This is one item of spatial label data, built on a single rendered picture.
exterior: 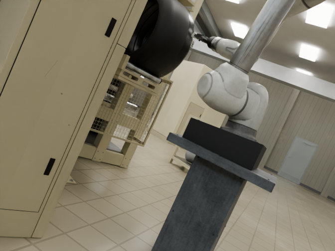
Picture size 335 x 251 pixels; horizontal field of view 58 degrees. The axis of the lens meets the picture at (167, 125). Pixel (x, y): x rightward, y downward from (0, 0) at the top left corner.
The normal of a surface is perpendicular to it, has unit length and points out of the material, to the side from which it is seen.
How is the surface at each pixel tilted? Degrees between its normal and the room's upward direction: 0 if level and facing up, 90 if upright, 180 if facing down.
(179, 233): 90
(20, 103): 90
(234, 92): 101
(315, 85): 90
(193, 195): 90
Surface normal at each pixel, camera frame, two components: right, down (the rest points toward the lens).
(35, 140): 0.59, 0.31
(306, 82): -0.35, -0.11
